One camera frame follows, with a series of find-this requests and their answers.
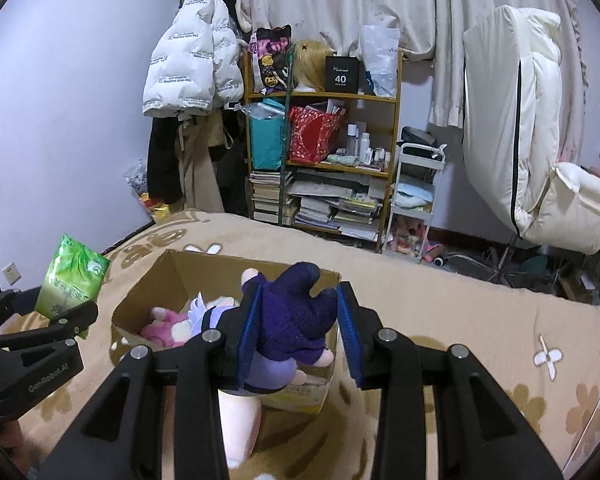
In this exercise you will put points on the cardboard box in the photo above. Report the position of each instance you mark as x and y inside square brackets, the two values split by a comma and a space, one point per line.
[180, 270]

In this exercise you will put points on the pink white plush toy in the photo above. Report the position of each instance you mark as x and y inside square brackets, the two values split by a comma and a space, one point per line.
[162, 327]

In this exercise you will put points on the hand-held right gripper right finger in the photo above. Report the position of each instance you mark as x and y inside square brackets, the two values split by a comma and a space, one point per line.
[349, 340]

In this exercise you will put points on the blonde wig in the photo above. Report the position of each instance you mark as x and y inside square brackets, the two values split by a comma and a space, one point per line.
[312, 62]

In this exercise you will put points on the white padded chair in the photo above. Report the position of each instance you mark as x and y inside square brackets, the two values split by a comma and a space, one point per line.
[495, 120]

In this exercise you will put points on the teal paper bag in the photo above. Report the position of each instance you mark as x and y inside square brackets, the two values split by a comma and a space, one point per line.
[267, 142]

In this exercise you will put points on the pile of books and magazines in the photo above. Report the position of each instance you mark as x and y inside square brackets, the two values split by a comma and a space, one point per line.
[340, 215]

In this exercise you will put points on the white puffer jacket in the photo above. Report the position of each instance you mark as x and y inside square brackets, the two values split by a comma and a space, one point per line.
[190, 50]

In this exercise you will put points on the stack of books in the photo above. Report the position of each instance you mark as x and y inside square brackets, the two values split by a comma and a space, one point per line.
[267, 195]

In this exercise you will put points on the pink-haired purple-dressed plush doll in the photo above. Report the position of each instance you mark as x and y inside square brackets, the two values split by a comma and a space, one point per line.
[290, 320]

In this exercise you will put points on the wooden shelf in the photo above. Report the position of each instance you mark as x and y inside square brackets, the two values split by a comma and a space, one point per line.
[370, 97]

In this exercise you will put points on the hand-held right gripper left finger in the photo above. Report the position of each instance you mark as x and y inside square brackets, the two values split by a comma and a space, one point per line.
[250, 335]

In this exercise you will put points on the white trolley cart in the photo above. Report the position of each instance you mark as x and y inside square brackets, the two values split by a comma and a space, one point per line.
[420, 152]

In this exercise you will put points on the green tissue pack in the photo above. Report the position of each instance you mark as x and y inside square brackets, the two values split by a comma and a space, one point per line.
[72, 275]

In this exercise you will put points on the white plastic bag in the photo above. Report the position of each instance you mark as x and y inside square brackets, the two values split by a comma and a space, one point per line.
[136, 177]

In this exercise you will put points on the red gift bag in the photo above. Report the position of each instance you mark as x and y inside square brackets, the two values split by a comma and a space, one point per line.
[310, 135]

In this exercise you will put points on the blue white cloth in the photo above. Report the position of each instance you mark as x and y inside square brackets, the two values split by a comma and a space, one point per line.
[412, 194]

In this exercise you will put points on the white wall socket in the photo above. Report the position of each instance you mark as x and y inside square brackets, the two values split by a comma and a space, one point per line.
[12, 274]

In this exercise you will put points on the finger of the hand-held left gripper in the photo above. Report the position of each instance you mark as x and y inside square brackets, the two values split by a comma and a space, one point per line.
[55, 332]
[5, 305]

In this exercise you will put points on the black pink printed bag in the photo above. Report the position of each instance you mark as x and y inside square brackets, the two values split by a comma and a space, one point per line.
[272, 60]

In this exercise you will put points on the lavender white plush toy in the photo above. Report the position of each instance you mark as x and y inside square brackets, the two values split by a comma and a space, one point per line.
[207, 310]

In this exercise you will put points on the row of cosmetic bottles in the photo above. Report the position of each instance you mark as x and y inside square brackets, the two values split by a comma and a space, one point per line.
[365, 145]

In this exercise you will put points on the colourful packets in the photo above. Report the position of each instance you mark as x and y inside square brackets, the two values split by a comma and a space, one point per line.
[155, 207]

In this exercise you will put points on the black pouch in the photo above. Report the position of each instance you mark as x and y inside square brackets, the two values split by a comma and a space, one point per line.
[417, 135]

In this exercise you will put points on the clear plastic bag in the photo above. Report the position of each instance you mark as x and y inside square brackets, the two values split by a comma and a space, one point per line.
[380, 60]

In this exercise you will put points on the black hanging coat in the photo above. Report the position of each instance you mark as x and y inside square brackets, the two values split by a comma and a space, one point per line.
[162, 170]

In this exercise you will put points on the dark green cloth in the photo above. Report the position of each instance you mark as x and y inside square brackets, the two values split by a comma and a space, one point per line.
[537, 267]

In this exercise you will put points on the pink toys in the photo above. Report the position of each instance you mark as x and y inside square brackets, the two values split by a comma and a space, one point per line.
[407, 237]

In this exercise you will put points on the beige hanging coat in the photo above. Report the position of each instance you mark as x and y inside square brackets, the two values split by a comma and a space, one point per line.
[197, 175]

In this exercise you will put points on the dark hanging garment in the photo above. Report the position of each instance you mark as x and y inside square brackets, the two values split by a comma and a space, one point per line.
[235, 180]

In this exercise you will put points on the black square box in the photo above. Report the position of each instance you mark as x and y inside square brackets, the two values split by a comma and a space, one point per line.
[341, 77]

